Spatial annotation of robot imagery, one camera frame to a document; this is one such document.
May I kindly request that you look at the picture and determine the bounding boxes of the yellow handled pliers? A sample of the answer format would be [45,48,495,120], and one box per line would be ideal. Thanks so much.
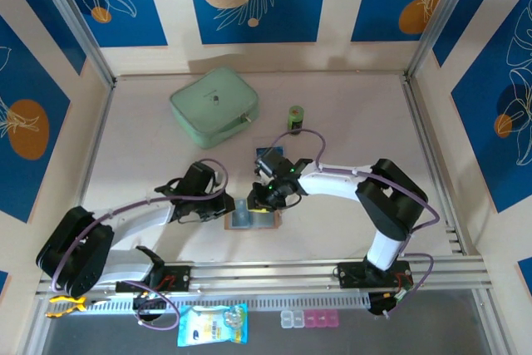
[45,295,111,318]

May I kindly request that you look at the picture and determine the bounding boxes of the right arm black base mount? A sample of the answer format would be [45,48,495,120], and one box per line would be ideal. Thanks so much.
[335,260,413,289]

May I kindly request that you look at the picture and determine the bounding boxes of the green cylindrical bottle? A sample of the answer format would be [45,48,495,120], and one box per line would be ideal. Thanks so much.
[286,105,306,136]

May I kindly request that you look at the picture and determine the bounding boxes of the blue snack packet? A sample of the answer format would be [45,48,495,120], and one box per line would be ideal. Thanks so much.
[177,303,249,348]

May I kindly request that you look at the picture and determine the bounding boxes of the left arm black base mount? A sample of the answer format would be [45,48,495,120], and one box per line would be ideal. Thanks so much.
[115,265,192,293]

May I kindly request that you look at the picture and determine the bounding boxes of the blue credit card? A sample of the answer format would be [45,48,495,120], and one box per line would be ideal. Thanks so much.
[255,145,286,159]

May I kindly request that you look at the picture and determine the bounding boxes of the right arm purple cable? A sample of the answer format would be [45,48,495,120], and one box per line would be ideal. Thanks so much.
[269,129,441,319]

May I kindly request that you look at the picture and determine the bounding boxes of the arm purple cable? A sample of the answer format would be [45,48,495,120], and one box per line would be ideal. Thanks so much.
[49,158,229,333]
[269,129,441,319]

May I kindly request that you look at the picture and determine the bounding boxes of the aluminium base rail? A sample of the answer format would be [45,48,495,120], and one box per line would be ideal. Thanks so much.
[35,257,487,294]

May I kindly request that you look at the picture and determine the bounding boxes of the aluminium corner post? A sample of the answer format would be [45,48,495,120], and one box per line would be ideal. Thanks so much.
[408,0,480,78]
[28,0,116,86]

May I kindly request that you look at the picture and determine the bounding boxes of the aluminium table edge rail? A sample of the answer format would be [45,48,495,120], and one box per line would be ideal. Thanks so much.
[401,76,469,256]

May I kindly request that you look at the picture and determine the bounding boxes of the tan leather card holder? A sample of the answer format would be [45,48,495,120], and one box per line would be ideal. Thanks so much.
[224,196,281,231]

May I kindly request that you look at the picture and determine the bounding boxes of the mint green zip pouch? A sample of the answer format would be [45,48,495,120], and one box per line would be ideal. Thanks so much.
[169,66,261,150]

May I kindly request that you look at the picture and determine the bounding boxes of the slotted grey cable duct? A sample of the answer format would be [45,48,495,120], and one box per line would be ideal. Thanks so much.
[82,293,371,314]

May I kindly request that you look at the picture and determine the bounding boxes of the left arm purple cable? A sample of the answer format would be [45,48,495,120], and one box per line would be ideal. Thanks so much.
[49,158,229,333]

